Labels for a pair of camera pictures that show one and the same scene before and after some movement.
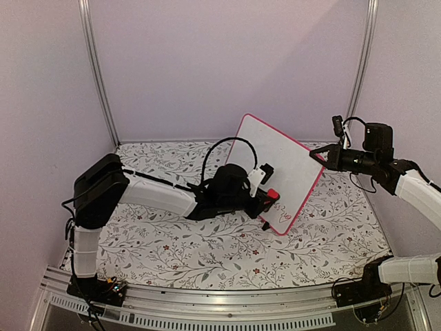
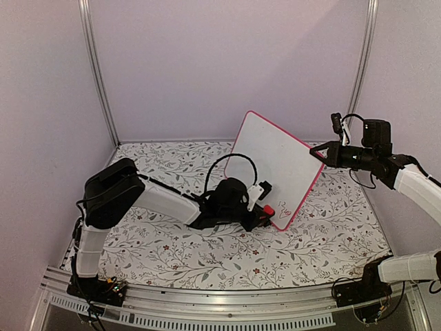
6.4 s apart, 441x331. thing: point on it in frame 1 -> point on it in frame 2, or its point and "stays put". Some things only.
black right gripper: (333, 163) stays put
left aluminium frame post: (94, 67) stays put
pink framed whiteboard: (295, 173) stays put
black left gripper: (258, 208) -> (253, 222)
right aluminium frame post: (366, 60) stays put
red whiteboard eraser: (273, 194) -> (269, 209)
